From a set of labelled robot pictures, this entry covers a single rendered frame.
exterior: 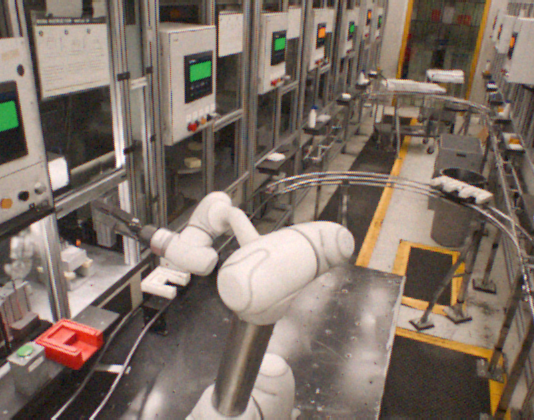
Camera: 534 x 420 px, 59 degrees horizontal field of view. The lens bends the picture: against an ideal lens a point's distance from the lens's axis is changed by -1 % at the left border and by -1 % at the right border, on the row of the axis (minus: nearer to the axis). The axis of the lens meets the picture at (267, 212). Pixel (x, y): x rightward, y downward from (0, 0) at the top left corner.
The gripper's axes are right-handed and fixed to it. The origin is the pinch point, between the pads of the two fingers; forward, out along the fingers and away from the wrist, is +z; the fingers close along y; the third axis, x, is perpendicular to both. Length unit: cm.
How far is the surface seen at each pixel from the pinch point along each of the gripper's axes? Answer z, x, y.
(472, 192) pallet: -147, -157, -91
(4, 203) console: 11.2, 20.3, 26.4
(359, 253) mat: -107, -148, -202
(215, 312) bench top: -41, -6, -61
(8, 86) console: 19, -1, 47
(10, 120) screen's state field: 15.4, 5.1, 41.8
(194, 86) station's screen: 7, -76, -11
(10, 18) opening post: 25, -13, 56
